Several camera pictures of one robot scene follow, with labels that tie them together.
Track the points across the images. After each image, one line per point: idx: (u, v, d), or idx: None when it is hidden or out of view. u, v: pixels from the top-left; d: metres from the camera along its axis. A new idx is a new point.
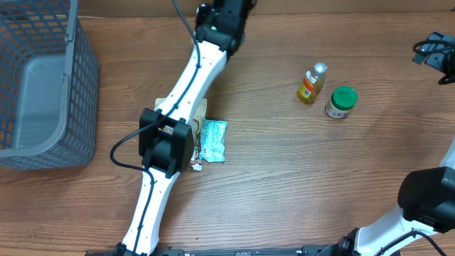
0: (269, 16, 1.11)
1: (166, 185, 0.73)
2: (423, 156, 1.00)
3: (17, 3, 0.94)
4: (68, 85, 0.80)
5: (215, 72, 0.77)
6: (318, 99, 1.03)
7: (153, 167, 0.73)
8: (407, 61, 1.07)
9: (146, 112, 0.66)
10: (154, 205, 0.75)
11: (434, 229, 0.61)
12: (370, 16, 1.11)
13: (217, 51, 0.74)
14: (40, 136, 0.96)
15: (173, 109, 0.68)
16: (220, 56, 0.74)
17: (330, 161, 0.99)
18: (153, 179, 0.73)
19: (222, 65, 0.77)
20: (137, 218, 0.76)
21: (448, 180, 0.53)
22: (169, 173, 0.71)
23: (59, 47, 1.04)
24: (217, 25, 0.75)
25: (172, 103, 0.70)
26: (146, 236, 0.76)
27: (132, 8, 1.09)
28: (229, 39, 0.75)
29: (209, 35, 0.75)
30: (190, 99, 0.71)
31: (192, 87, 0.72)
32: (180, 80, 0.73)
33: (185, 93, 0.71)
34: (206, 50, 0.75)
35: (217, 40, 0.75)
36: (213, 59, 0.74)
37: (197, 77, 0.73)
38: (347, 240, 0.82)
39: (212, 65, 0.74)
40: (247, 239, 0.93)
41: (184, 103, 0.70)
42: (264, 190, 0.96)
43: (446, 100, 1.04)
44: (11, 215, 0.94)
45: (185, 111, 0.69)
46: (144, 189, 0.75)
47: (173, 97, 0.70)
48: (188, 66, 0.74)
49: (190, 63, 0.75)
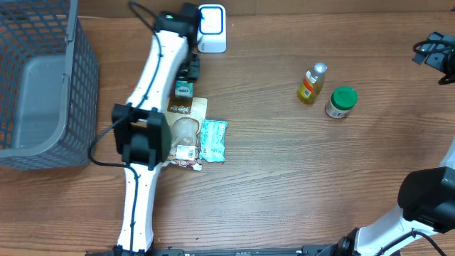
0: (269, 16, 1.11)
1: (149, 178, 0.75)
2: (422, 156, 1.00)
3: (17, 3, 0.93)
4: (68, 85, 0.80)
5: (179, 60, 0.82)
6: (318, 99, 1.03)
7: (135, 162, 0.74)
8: (407, 61, 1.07)
9: (115, 108, 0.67)
10: (142, 200, 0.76)
11: (434, 229, 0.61)
12: (370, 16, 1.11)
13: (177, 38, 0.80)
14: (40, 136, 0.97)
15: (143, 100, 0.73)
16: (180, 43, 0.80)
17: (330, 161, 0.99)
18: (136, 174, 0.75)
19: (183, 52, 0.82)
20: (129, 216, 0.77)
21: (448, 180, 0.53)
22: (151, 166, 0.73)
23: (59, 47, 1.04)
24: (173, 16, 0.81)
25: (141, 94, 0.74)
26: (140, 232, 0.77)
27: (131, 7, 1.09)
28: (187, 25, 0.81)
29: (167, 25, 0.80)
30: (158, 88, 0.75)
31: (158, 76, 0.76)
32: (146, 72, 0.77)
33: (153, 82, 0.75)
34: (166, 40, 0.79)
35: (174, 28, 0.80)
36: (174, 47, 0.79)
37: (161, 66, 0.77)
38: (347, 240, 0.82)
39: (174, 52, 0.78)
40: (247, 240, 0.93)
41: (153, 93, 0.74)
42: (265, 190, 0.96)
43: (446, 100, 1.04)
44: (11, 215, 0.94)
45: (156, 99, 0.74)
46: (129, 185, 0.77)
47: (141, 89, 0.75)
48: (149, 57, 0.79)
49: (153, 53, 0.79)
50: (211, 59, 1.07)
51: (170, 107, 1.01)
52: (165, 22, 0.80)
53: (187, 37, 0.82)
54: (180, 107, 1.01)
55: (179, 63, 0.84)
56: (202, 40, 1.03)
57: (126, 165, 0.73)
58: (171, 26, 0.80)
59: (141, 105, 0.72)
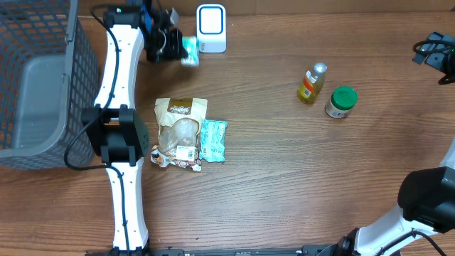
0: (269, 16, 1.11)
1: (134, 173, 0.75)
2: (422, 156, 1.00)
3: (17, 3, 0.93)
4: (68, 85, 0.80)
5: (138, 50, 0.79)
6: (318, 99, 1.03)
7: (116, 161, 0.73)
8: (407, 61, 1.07)
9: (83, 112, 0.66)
10: (130, 197, 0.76)
11: (434, 229, 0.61)
12: (370, 16, 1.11)
13: (131, 30, 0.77)
14: (40, 136, 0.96)
15: (109, 99, 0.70)
16: (136, 33, 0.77)
17: (330, 161, 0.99)
18: (119, 173, 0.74)
19: (141, 41, 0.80)
20: (119, 217, 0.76)
21: (448, 181, 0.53)
22: (133, 163, 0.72)
23: (59, 47, 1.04)
24: (122, 9, 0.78)
25: (106, 94, 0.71)
26: (134, 230, 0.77)
27: None
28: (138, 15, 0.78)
29: (118, 18, 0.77)
30: (123, 84, 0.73)
31: (120, 71, 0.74)
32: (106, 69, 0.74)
33: (116, 79, 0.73)
34: (119, 33, 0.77)
35: (127, 20, 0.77)
36: (130, 38, 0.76)
37: (121, 61, 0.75)
38: (347, 240, 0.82)
39: (131, 45, 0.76)
40: (247, 239, 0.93)
41: (119, 89, 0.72)
42: (264, 190, 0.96)
43: (446, 100, 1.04)
44: (11, 215, 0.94)
45: (123, 96, 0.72)
46: (114, 185, 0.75)
47: (106, 87, 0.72)
48: (107, 55, 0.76)
49: (109, 50, 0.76)
50: (210, 59, 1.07)
51: (170, 107, 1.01)
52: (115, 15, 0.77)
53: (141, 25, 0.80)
54: (180, 107, 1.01)
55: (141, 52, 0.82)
56: (202, 40, 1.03)
57: (108, 166, 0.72)
58: (124, 19, 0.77)
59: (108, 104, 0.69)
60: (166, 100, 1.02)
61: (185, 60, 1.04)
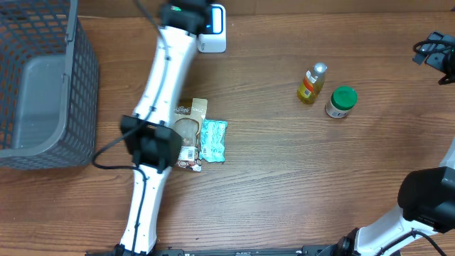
0: (269, 16, 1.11)
1: (158, 180, 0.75)
2: (422, 156, 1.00)
3: (17, 3, 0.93)
4: (68, 85, 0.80)
5: (188, 57, 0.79)
6: (318, 99, 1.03)
7: (144, 165, 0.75)
8: (407, 61, 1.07)
9: (126, 117, 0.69)
10: (149, 202, 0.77)
11: (434, 229, 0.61)
12: (370, 16, 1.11)
13: (184, 37, 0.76)
14: (40, 137, 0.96)
15: (150, 112, 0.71)
16: (189, 42, 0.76)
17: (330, 161, 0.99)
18: (145, 176, 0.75)
19: (193, 47, 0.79)
20: (134, 217, 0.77)
21: (448, 180, 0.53)
22: (160, 171, 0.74)
23: (59, 47, 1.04)
24: (180, 6, 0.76)
25: (148, 105, 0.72)
26: (143, 234, 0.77)
27: (131, 7, 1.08)
28: (195, 18, 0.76)
29: (174, 16, 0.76)
30: (166, 98, 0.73)
31: (165, 83, 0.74)
32: (153, 77, 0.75)
33: (161, 92, 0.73)
34: (173, 39, 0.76)
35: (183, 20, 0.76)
36: (182, 48, 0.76)
37: (168, 70, 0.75)
38: (347, 240, 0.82)
39: (182, 54, 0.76)
40: (247, 240, 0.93)
41: (161, 103, 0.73)
42: (265, 190, 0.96)
43: (446, 100, 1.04)
44: (11, 215, 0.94)
45: (163, 112, 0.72)
46: (137, 186, 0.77)
47: (149, 98, 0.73)
48: (157, 58, 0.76)
49: (159, 57, 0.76)
50: (210, 59, 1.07)
51: None
52: (170, 13, 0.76)
53: (196, 28, 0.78)
54: (180, 107, 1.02)
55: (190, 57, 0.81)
56: (202, 41, 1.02)
57: (136, 167, 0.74)
58: (180, 19, 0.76)
59: (148, 117, 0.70)
60: None
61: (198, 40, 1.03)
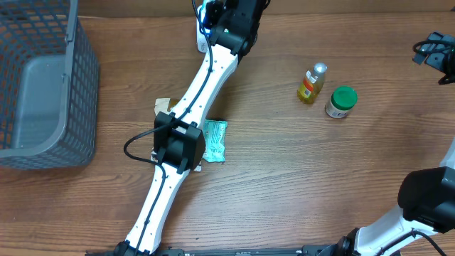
0: (269, 16, 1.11)
1: (175, 180, 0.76)
2: (422, 156, 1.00)
3: (17, 3, 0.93)
4: (68, 85, 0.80)
5: (226, 75, 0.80)
6: (318, 99, 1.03)
7: (166, 162, 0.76)
8: (407, 61, 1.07)
9: (160, 114, 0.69)
10: (162, 201, 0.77)
11: (434, 229, 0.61)
12: (370, 16, 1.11)
13: (229, 55, 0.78)
14: (41, 136, 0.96)
15: (185, 113, 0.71)
16: (232, 59, 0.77)
17: (330, 161, 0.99)
18: (164, 174, 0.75)
19: (233, 67, 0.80)
20: (144, 214, 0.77)
21: (448, 180, 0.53)
22: (180, 171, 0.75)
23: (59, 47, 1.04)
24: (230, 30, 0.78)
25: (184, 107, 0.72)
26: (151, 232, 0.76)
27: (131, 7, 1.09)
28: (242, 41, 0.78)
29: (222, 37, 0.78)
30: (201, 103, 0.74)
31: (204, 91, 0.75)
32: (194, 83, 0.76)
33: (198, 96, 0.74)
34: (218, 54, 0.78)
35: (230, 43, 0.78)
36: (225, 62, 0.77)
37: (209, 80, 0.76)
38: (347, 240, 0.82)
39: (223, 69, 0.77)
40: (247, 240, 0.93)
41: (196, 107, 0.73)
42: (264, 190, 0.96)
43: (446, 100, 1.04)
44: (11, 215, 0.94)
45: (197, 114, 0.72)
46: (155, 184, 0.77)
47: (186, 100, 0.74)
48: (200, 69, 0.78)
49: (202, 67, 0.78)
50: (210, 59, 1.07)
51: (170, 107, 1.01)
52: (220, 34, 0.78)
53: (239, 52, 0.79)
54: None
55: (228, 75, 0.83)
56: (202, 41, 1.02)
57: (158, 163, 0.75)
58: (228, 40, 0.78)
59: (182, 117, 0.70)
60: (166, 100, 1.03)
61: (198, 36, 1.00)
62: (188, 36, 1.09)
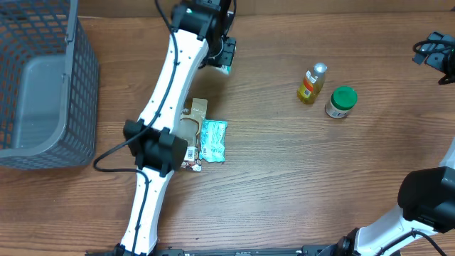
0: (269, 16, 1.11)
1: (160, 184, 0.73)
2: (422, 156, 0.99)
3: (17, 3, 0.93)
4: (68, 85, 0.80)
5: (197, 63, 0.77)
6: (318, 99, 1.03)
7: (148, 166, 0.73)
8: (407, 61, 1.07)
9: (129, 124, 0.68)
10: (150, 205, 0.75)
11: (434, 229, 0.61)
12: (370, 16, 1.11)
13: (196, 41, 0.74)
14: (40, 137, 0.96)
15: (155, 118, 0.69)
16: (200, 45, 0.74)
17: (330, 161, 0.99)
18: (147, 179, 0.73)
19: (203, 53, 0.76)
20: (134, 218, 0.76)
21: (448, 180, 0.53)
22: (163, 174, 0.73)
23: (59, 47, 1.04)
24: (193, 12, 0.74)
25: (153, 110, 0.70)
26: (144, 236, 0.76)
27: (131, 7, 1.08)
28: (209, 23, 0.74)
29: (189, 18, 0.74)
30: (171, 104, 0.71)
31: (172, 88, 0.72)
32: (161, 80, 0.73)
33: (166, 97, 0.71)
34: (183, 43, 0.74)
35: (197, 24, 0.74)
36: (192, 52, 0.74)
37: (177, 75, 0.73)
38: (347, 240, 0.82)
39: (191, 60, 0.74)
40: (247, 239, 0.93)
41: (166, 109, 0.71)
42: (264, 190, 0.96)
43: (447, 100, 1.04)
44: (11, 215, 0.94)
45: (168, 117, 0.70)
46: (139, 189, 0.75)
47: (154, 103, 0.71)
48: (166, 62, 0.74)
49: (168, 60, 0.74)
50: None
51: None
52: (185, 14, 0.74)
53: (208, 35, 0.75)
54: None
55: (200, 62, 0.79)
56: None
57: (139, 169, 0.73)
58: (194, 23, 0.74)
59: (152, 124, 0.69)
60: None
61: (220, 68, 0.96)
62: None
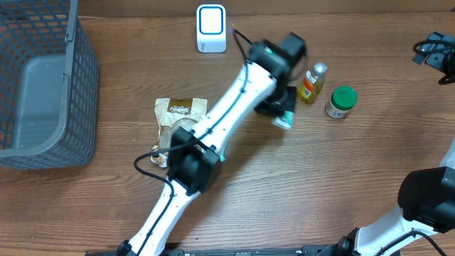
0: (269, 16, 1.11)
1: (184, 201, 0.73)
2: (422, 156, 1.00)
3: (17, 3, 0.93)
4: (68, 85, 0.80)
5: (259, 98, 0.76)
6: (318, 99, 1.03)
7: (177, 180, 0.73)
8: (407, 61, 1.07)
9: (181, 130, 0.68)
10: (167, 217, 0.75)
11: (434, 229, 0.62)
12: (370, 16, 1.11)
13: (266, 78, 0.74)
14: (40, 137, 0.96)
15: (205, 134, 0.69)
16: (269, 83, 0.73)
17: (330, 161, 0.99)
18: (173, 192, 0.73)
19: (269, 91, 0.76)
20: (148, 224, 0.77)
21: (448, 180, 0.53)
22: (189, 193, 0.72)
23: (59, 47, 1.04)
24: (272, 50, 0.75)
25: (206, 126, 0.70)
26: (153, 244, 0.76)
27: (131, 7, 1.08)
28: (284, 65, 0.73)
29: (266, 57, 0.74)
30: (225, 126, 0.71)
31: (230, 113, 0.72)
32: (221, 103, 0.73)
33: (222, 119, 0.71)
34: (254, 75, 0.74)
35: (272, 64, 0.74)
36: (260, 85, 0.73)
37: (239, 101, 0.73)
38: (347, 240, 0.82)
39: (257, 92, 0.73)
40: (247, 240, 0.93)
41: (219, 129, 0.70)
42: (265, 190, 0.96)
43: (447, 100, 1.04)
44: (11, 215, 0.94)
45: (218, 137, 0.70)
46: (163, 199, 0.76)
47: (210, 119, 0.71)
48: (233, 87, 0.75)
49: (234, 87, 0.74)
50: (211, 60, 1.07)
51: (171, 107, 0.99)
52: (264, 52, 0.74)
53: (280, 76, 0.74)
54: (180, 107, 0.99)
55: (262, 98, 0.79)
56: (202, 40, 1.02)
57: (168, 180, 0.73)
58: (269, 61, 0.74)
59: (201, 137, 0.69)
60: (166, 100, 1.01)
61: (281, 121, 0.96)
62: (188, 36, 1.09)
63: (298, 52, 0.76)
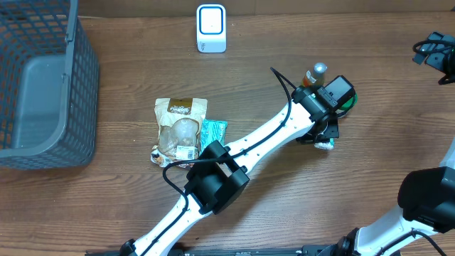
0: (269, 16, 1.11)
1: (195, 217, 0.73)
2: (423, 156, 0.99)
3: (17, 3, 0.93)
4: (68, 85, 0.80)
5: (295, 136, 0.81)
6: None
7: (193, 195, 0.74)
8: (407, 60, 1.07)
9: (216, 146, 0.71)
10: (175, 229, 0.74)
11: (434, 229, 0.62)
12: (370, 16, 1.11)
13: (307, 119, 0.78)
14: (40, 137, 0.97)
15: (239, 153, 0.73)
16: (308, 124, 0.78)
17: (330, 161, 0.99)
18: (186, 205, 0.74)
19: (304, 131, 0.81)
20: (156, 231, 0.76)
21: (448, 180, 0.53)
22: (202, 210, 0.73)
23: (59, 47, 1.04)
24: (316, 96, 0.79)
25: (242, 146, 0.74)
26: (156, 251, 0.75)
27: (131, 7, 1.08)
28: (323, 113, 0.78)
29: (308, 101, 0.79)
30: (259, 151, 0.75)
31: (267, 141, 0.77)
32: (260, 129, 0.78)
33: (258, 144, 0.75)
34: (296, 112, 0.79)
35: (312, 109, 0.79)
36: (299, 124, 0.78)
37: (278, 133, 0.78)
38: (347, 240, 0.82)
39: (295, 129, 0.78)
40: (247, 240, 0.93)
41: (253, 153, 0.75)
42: (265, 190, 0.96)
43: (446, 99, 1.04)
44: (11, 215, 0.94)
45: (250, 160, 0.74)
46: (175, 210, 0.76)
47: (247, 141, 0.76)
48: (274, 118, 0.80)
49: (276, 118, 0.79)
50: (211, 60, 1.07)
51: (170, 107, 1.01)
52: (306, 97, 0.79)
53: (317, 121, 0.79)
54: (180, 107, 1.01)
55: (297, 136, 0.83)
56: (202, 40, 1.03)
57: (183, 193, 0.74)
58: (310, 106, 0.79)
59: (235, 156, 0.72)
60: (166, 100, 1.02)
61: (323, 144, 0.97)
62: (188, 36, 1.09)
63: (340, 99, 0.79)
